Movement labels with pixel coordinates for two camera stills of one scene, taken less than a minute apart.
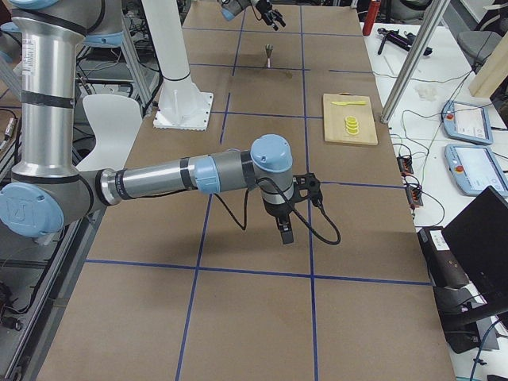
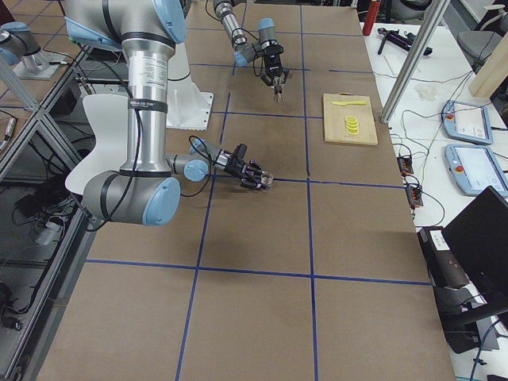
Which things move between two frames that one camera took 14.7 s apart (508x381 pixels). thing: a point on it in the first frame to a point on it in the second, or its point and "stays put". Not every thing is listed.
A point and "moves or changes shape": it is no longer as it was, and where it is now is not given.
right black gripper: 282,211 to 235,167
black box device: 445,269 stays put
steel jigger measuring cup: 269,48 moves or changes shape
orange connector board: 405,164 stays put
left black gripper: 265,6 to 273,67
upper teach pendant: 466,121 stays put
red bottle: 372,13 stays put
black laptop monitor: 479,235 stays put
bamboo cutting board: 349,119 stays put
